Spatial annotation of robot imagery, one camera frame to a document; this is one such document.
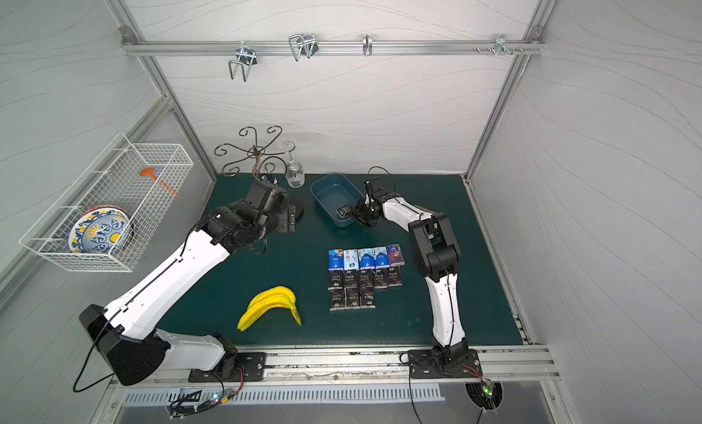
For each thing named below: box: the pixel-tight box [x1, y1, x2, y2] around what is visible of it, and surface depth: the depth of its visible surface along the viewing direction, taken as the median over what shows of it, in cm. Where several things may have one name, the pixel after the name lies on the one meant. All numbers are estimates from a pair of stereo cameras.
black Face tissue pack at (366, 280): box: [359, 268, 375, 291], surface depth 90 cm
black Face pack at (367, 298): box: [360, 287, 377, 309], surface depth 86 cm
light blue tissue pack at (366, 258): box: [358, 247, 376, 270], surface depth 95 cm
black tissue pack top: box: [387, 265, 404, 287], surface depth 91 cm
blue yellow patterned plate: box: [68, 204, 136, 255], surface depth 62 cm
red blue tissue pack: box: [386, 243, 405, 267], surface depth 95 cm
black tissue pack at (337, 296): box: [327, 286, 346, 312], surface depth 86 cm
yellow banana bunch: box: [237, 286, 302, 332], surface depth 83 cm
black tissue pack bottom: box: [336, 203, 352, 219], surface depth 107 cm
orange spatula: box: [138, 167, 180, 198], surface depth 80 cm
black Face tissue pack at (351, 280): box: [343, 269, 360, 292], surface depth 90 cm
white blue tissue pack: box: [343, 248, 360, 271], surface depth 95 cm
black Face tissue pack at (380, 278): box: [372, 267, 389, 289], surface depth 90 cm
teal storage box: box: [309, 173, 365, 227], surface depth 115 cm
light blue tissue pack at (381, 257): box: [372, 245, 391, 269], surface depth 95 cm
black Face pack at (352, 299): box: [345, 286, 362, 310], surface depth 86 cm
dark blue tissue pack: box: [328, 248, 345, 271], surface depth 95 cm
